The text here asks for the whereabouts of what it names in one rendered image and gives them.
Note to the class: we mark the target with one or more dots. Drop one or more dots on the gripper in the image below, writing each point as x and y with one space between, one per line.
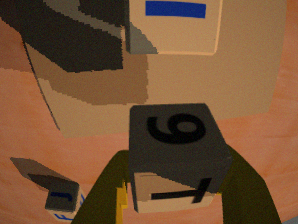
245 195

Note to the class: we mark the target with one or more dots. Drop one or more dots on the beige letter block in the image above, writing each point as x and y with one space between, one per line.
64 200
172 26
178 157

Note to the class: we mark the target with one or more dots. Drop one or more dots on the tan flat mat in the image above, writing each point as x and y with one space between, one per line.
90 82

